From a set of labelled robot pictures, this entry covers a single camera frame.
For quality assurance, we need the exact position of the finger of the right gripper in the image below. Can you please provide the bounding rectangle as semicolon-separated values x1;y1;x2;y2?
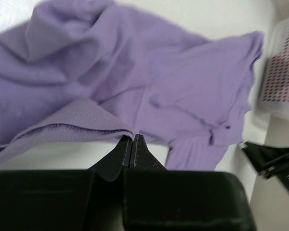
241;142;289;192

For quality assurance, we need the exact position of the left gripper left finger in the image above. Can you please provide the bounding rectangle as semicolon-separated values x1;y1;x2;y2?
0;136;132;231

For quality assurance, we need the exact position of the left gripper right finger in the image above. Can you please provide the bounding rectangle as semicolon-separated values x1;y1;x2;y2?
122;135;256;231

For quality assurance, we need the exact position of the lavender t shirt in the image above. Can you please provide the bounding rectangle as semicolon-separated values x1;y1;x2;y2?
0;0;263;171

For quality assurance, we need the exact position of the white plastic basket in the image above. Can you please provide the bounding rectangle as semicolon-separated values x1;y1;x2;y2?
258;18;289;121

